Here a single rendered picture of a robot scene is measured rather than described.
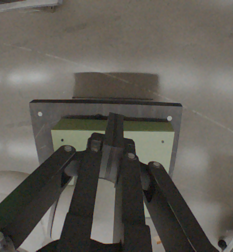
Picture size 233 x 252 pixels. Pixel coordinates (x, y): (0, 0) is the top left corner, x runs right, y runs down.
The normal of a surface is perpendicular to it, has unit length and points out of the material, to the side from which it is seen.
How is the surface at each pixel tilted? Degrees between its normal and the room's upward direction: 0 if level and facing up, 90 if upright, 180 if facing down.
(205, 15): 0
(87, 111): 0
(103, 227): 70
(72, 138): 4
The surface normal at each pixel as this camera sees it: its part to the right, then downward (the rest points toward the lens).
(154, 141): -0.02, 0.39
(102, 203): 0.33, -0.85
